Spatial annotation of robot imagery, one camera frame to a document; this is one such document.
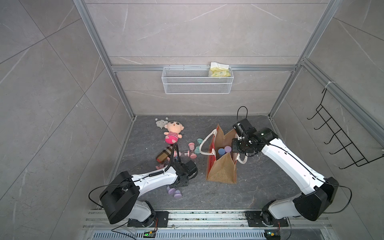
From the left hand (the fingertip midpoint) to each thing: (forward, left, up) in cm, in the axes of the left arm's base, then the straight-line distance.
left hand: (183, 180), depth 85 cm
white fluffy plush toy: (+43, +17, +2) cm, 46 cm away
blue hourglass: (+14, -23, +8) cm, 28 cm away
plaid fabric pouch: (+17, +13, +1) cm, 21 cm away
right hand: (+10, -29, +18) cm, 36 cm away
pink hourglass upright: (+23, -5, 0) cm, 24 cm away
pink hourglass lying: (+17, -2, +1) cm, 17 cm away
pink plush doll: (+35, +7, +5) cm, 36 cm away
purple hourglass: (-8, +3, +1) cm, 8 cm away
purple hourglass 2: (-6, +7, +2) cm, 9 cm away
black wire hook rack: (-5, -73, +31) cm, 79 cm away
